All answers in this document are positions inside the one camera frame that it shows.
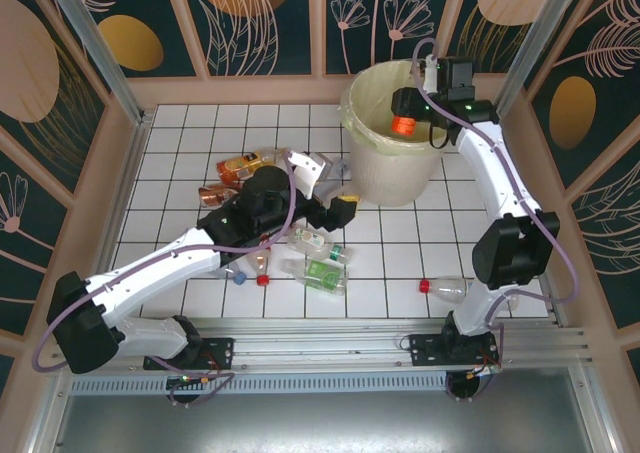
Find orange label plastic bottle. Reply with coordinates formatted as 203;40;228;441
391;114;420;137

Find clear bluish plastic bottle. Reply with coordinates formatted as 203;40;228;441
314;155;352;199

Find orange tea bottle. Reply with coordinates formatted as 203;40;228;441
216;146;292;183

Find white label bottle green cap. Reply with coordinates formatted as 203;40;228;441
286;226;357;264

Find copper brown bottle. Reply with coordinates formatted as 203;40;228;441
197;182;247;209

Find clear bottle green label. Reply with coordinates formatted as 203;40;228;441
281;257;350;298

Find red label bottle red cap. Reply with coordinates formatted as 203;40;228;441
418;276;522;310

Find white plastic bin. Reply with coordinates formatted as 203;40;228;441
347;60;446;208

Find yellowish clear bin liner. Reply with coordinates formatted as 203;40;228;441
339;58;480;157

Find cola bottle red cap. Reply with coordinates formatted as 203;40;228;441
248;232;275;287

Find clear bottle blue cap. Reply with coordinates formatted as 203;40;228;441
219;265;248;287

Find small controller board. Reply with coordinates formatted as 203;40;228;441
166;371;214;390
467;360;503;378

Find grey metal floor plate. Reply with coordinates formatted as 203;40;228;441
49;367;609;453

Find aluminium corner post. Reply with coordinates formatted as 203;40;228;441
493;0;584;120
39;0;147;125

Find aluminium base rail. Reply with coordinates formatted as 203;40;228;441
49;317;594;374

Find aluminium side rail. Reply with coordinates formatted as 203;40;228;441
74;112;154;334
494;107;569;330

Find slotted grey cable duct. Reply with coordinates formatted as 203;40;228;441
69;375;451;395

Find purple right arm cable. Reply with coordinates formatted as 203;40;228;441
412;37;580;374

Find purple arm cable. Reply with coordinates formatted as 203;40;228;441
412;37;580;374
31;151;302;412

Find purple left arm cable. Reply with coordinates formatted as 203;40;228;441
31;151;302;412

